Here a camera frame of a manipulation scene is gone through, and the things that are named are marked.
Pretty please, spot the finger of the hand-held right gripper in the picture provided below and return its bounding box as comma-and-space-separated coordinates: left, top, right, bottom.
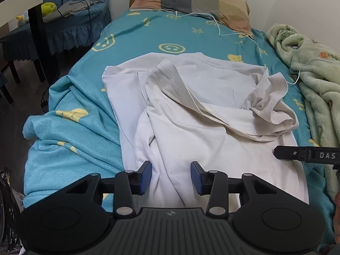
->
273, 146, 308, 162

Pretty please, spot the black plastic bag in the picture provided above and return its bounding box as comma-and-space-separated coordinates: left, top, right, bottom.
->
0, 167, 26, 254

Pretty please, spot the yellow plush toy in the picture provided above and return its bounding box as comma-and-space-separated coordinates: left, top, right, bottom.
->
16, 2, 57, 27

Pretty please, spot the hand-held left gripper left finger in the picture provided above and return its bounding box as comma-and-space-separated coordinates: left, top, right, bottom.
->
65, 161, 152, 217

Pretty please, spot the grey cloth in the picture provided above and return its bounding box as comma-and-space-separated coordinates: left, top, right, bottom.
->
42, 0, 105, 23

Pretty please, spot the blue covered chair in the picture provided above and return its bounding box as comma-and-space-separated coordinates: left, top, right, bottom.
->
0, 18, 51, 104
40, 0, 112, 56

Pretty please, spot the pale green fleece blanket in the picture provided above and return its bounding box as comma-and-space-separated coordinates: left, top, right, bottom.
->
266, 24, 340, 200

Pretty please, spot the white t-shirt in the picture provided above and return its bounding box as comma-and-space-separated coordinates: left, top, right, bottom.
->
102, 52, 310, 208

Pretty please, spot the thin black cable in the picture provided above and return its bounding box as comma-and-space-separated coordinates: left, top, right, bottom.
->
57, 0, 92, 47

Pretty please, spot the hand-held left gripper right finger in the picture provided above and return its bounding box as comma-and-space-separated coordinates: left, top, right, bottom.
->
191, 161, 277, 218

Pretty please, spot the teal printed bed sheet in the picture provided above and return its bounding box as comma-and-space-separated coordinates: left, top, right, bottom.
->
23, 9, 336, 245

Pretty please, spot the white charging cable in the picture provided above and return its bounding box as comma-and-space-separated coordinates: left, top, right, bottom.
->
170, 10, 340, 85

